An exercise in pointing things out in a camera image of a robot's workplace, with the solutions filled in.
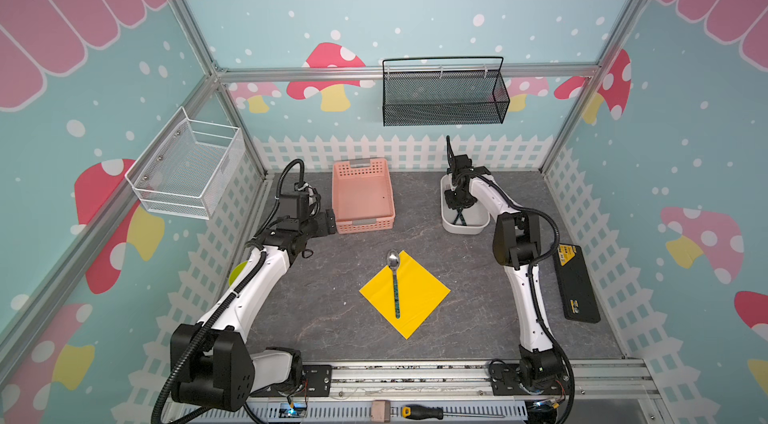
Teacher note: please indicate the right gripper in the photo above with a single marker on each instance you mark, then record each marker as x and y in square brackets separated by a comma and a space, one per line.
[458, 199]

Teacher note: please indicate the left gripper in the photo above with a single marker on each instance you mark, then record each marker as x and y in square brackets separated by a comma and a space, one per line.
[326, 222]

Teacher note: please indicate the spoon with teal handle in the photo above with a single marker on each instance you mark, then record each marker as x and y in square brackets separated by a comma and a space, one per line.
[393, 263]

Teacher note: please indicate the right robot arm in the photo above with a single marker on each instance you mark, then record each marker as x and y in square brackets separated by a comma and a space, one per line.
[523, 238]

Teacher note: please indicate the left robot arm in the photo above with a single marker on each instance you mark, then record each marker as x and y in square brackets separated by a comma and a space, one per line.
[211, 366]

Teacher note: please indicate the yellow paper napkin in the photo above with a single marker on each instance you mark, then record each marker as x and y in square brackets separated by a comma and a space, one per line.
[419, 295]

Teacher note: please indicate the pink plastic basket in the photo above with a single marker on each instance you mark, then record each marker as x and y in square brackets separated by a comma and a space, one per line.
[362, 196]

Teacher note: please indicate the white plastic bin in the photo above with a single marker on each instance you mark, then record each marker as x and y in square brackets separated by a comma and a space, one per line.
[469, 221]

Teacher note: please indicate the green plastic bowl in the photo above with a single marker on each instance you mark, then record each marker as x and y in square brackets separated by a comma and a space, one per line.
[235, 273]

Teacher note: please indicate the black box yellow label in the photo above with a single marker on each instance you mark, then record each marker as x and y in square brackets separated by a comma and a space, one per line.
[575, 287]

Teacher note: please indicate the yellow black screwdriver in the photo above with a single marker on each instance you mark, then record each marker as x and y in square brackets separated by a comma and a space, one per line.
[421, 412]

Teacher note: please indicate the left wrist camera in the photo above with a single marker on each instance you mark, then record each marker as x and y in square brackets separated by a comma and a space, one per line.
[306, 188]

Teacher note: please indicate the black wire mesh basket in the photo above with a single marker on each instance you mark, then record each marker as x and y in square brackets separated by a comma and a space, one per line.
[452, 90]

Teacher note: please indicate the white wire mesh basket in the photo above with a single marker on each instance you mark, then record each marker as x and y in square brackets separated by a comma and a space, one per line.
[186, 170]

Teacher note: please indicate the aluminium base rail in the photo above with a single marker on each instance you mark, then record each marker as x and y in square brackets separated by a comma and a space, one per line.
[469, 391]

